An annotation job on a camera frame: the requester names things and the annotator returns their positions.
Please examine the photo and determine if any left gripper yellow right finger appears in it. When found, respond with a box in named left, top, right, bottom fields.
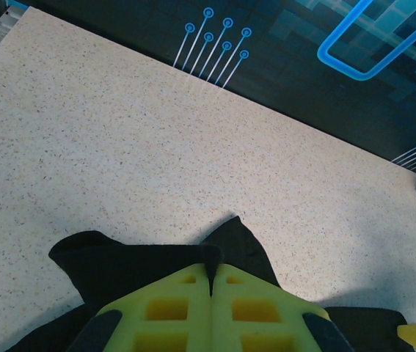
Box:
left=211, top=263, right=357, bottom=352

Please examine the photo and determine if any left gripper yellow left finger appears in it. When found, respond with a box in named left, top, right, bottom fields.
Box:
left=70, top=263, right=214, bottom=352

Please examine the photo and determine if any black t-shirt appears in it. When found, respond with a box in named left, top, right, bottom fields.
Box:
left=12, top=215, right=410, bottom=352

